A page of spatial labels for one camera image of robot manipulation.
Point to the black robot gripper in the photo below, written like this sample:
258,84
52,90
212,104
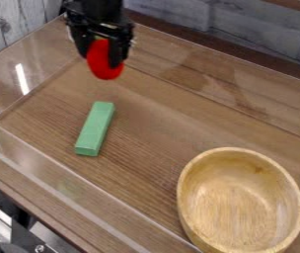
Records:
92,18

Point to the red plush strawberry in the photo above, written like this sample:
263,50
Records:
97,61

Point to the green rectangular block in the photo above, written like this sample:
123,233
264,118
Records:
93,131

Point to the round wooden bowl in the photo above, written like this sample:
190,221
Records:
238,202

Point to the clear acrylic enclosure walls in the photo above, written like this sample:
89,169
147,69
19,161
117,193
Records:
184,99

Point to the black metal table bracket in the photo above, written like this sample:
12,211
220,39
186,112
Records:
25,239

